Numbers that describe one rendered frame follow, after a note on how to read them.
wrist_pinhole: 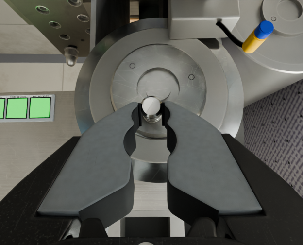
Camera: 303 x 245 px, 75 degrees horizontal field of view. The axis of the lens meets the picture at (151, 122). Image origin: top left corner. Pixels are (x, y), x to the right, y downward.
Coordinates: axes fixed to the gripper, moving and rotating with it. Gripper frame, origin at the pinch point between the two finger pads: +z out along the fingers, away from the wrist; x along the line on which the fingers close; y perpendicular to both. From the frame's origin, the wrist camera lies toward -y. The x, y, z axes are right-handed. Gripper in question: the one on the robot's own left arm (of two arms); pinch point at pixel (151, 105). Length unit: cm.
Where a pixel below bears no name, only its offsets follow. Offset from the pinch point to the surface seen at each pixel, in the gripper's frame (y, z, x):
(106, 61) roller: -1.4, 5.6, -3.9
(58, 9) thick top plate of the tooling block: -4.7, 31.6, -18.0
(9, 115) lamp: 18, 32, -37
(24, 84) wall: 84, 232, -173
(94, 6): -5.4, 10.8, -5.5
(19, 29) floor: 17, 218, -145
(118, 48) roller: -2.3, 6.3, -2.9
